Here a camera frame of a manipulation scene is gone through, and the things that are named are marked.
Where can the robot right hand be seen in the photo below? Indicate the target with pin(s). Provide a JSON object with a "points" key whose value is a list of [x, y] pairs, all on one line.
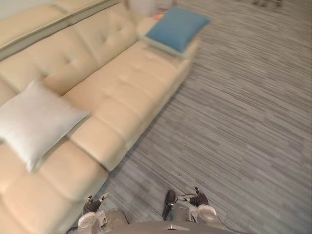
{"points": [[200, 199]]}

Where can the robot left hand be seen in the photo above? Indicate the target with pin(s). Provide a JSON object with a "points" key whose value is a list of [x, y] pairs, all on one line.
{"points": [[91, 206]]}

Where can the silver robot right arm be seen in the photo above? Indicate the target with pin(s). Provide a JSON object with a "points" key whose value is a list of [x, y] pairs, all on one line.
{"points": [[204, 213]]}

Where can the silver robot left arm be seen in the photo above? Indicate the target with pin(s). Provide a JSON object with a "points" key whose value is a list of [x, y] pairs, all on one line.
{"points": [[90, 220]]}

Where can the silver robot left leg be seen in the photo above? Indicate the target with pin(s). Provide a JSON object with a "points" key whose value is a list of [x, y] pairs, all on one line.
{"points": [[117, 218]]}

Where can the dark robot right foot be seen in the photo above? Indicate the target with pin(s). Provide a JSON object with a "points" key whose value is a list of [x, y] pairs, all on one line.
{"points": [[169, 198]]}

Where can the grey robot torso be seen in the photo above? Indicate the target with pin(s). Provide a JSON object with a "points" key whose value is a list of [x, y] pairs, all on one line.
{"points": [[170, 228]]}

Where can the light grey square cushion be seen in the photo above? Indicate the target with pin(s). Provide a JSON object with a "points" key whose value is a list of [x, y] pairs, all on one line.
{"points": [[36, 122]]}

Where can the cream leather sofa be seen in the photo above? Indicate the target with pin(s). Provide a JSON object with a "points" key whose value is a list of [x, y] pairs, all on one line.
{"points": [[122, 85]]}

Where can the blue square cushion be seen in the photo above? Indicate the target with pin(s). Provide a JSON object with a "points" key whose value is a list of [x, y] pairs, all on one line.
{"points": [[178, 29]]}

